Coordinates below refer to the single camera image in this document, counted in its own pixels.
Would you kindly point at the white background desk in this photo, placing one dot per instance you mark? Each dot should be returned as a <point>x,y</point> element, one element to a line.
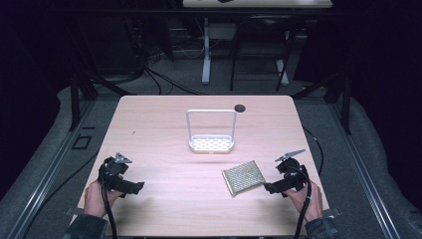
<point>206,49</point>

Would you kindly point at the person's left hand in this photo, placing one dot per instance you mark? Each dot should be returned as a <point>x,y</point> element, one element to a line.
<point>94,200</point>

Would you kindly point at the grey table corner bracket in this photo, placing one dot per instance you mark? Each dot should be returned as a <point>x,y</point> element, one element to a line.
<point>334,211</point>
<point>73,211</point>

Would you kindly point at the black rectangular floor frame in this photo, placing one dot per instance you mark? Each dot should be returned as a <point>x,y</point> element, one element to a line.
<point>82,142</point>

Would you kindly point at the person's right hand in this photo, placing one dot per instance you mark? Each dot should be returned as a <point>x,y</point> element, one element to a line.
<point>308,204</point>

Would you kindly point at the black chair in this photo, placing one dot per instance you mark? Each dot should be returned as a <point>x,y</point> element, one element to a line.
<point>262,23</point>

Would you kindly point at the white sponge holder rack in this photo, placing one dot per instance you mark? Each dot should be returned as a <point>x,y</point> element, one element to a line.
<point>211,143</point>

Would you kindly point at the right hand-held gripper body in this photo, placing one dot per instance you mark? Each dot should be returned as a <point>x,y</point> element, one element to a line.
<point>292,174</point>

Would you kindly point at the black horizontal frame bar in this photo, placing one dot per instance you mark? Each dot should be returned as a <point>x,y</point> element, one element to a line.
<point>185,11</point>

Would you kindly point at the black metal frame stand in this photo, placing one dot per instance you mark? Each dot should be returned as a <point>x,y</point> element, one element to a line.
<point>75,99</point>
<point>345,99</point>

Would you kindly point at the aluminium floor rail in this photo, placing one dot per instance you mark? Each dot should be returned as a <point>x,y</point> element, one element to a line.
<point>365,172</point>
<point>49,172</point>

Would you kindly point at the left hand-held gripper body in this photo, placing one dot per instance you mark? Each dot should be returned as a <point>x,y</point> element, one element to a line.
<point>112,171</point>

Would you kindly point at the black round table grommet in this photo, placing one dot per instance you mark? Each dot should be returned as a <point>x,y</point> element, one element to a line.
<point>239,108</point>

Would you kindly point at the gold mesh scouring pad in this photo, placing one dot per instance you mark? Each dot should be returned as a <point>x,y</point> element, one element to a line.
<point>244,177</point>

